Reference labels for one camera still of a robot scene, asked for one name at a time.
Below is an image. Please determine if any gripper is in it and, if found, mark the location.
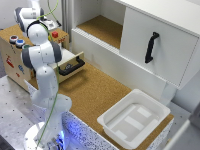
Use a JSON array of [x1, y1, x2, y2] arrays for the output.
[[42, 18, 63, 32]]

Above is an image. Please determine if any green button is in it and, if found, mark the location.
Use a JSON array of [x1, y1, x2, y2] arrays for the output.
[[21, 44, 30, 51]]

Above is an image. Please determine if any blue button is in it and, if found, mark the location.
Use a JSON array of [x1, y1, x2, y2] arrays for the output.
[[15, 38, 26, 48]]

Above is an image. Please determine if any red button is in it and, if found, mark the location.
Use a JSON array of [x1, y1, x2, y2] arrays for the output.
[[8, 35, 19, 45]]

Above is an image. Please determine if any wooden drawer box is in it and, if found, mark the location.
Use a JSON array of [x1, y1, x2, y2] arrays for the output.
[[0, 20, 71, 93]]

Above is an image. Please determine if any wooden drawer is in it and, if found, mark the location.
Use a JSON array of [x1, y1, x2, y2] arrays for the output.
[[57, 49, 86, 84]]

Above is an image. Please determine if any white cabinet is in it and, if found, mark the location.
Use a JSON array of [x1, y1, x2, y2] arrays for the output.
[[70, 0, 200, 108]]

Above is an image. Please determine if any white sliding door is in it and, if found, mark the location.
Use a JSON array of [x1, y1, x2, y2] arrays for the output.
[[119, 6, 200, 90]]

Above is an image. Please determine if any white plastic box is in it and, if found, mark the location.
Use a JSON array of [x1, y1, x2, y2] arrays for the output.
[[96, 88, 172, 150]]

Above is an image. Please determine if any black drawer handle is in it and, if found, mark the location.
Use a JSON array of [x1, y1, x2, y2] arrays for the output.
[[58, 55, 86, 77]]

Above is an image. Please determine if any green cable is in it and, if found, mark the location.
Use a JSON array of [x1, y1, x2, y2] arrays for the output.
[[34, 0, 63, 149]]

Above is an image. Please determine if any black door handle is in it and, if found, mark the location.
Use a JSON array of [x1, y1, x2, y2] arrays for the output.
[[144, 31, 160, 64]]

